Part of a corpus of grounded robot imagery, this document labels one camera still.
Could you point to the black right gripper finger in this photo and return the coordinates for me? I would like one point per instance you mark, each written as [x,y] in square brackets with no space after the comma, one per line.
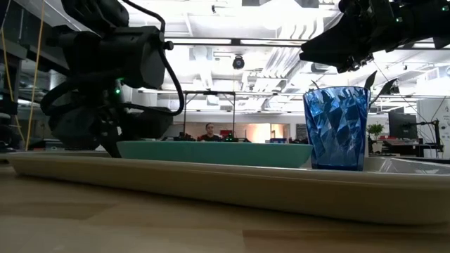
[334,38]
[330,58]

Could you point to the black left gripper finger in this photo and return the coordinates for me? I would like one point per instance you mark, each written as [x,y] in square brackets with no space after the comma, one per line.
[110,144]

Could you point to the blue faceted plastic cup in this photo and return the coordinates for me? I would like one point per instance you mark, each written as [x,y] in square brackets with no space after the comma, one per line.
[335,130]

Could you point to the teal plastic plate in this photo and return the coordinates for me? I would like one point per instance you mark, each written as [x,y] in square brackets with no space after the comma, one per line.
[211,152]

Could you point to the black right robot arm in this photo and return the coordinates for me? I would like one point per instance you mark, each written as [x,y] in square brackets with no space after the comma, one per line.
[425,24]

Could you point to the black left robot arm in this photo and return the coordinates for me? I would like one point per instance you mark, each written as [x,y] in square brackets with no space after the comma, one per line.
[105,52]

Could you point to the beige plastic tray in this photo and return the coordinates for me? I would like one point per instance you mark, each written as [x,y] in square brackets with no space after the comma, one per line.
[211,186]

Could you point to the small background potted plant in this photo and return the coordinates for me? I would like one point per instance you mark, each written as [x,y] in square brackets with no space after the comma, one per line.
[375,130]

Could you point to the black background monitor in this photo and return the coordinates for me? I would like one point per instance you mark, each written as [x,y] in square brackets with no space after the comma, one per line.
[402,126]

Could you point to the person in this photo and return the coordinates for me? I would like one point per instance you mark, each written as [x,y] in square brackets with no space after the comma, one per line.
[210,135]

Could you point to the black overhead camera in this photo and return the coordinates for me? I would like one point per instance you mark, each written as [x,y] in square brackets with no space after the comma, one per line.
[238,62]

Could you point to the black background station frame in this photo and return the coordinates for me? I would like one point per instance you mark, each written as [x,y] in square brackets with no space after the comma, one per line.
[209,93]

